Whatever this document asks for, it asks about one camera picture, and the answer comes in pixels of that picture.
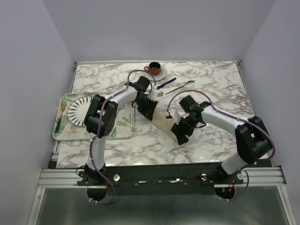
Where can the grey and cream mug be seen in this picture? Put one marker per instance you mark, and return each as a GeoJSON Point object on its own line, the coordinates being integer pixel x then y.
{"type": "Point", "coordinates": [121, 84]}

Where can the beige cloth napkin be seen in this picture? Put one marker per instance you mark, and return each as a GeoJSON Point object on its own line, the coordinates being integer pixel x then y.
{"type": "Point", "coordinates": [160, 120]}

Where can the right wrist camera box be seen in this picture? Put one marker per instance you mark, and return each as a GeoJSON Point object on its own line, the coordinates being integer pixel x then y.
{"type": "Point", "coordinates": [173, 114]}

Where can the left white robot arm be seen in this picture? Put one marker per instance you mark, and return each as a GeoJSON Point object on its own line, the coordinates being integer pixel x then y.
{"type": "Point", "coordinates": [101, 116]}

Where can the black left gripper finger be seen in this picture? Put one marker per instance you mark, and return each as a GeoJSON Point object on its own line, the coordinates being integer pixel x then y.
{"type": "Point", "coordinates": [148, 114]}
{"type": "Point", "coordinates": [152, 107]}

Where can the silver fork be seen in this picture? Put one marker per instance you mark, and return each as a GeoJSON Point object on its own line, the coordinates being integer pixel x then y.
{"type": "Point", "coordinates": [190, 81]}

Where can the white tray with leaf print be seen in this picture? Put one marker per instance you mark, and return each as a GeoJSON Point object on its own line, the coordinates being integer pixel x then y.
{"type": "Point", "coordinates": [123, 128]}

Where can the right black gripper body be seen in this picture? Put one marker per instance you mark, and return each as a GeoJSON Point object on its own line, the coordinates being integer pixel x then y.
{"type": "Point", "coordinates": [187, 125]}

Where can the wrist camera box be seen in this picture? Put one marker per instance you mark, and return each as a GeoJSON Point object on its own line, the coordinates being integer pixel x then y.
{"type": "Point", "coordinates": [157, 94]}
{"type": "Point", "coordinates": [173, 114]}

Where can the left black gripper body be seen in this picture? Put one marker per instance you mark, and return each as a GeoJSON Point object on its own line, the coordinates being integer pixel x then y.
{"type": "Point", "coordinates": [144, 104]}

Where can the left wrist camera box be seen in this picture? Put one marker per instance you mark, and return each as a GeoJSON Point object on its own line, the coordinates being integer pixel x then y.
{"type": "Point", "coordinates": [157, 94]}

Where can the gold fork with green handle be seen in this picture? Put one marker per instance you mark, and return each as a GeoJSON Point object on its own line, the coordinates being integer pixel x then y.
{"type": "Point", "coordinates": [62, 108]}

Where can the aluminium frame rail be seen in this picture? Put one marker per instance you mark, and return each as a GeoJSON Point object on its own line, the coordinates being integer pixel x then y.
{"type": "Point", "coordinates": [258, 177]}

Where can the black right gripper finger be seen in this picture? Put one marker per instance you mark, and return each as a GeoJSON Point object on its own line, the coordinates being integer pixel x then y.
{"type": "Point", "coordinates": [182, 139]}
{"type": "Point", "coordinates": [176, 130]}

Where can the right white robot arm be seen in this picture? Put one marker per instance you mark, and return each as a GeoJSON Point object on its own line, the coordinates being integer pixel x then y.
{"type": "Point", "coordinates": [252, 138]}

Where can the purple knife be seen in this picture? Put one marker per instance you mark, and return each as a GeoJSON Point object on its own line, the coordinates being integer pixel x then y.
{"type": "Point", "coordinates": [166, 83]}

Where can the white plate with blue stripes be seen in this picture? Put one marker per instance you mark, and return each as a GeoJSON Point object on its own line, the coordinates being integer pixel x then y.
{"type": "Point", "coordinates": [77, 110]}

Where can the white saucer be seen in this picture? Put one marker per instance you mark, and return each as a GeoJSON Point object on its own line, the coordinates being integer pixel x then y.
{"type": "Point", "coordinates": [157, 76]}

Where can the brown coffee cup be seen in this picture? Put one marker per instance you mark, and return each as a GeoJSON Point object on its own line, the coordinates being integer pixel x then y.
{"type": "Point", "coordinates": [154, 64]}

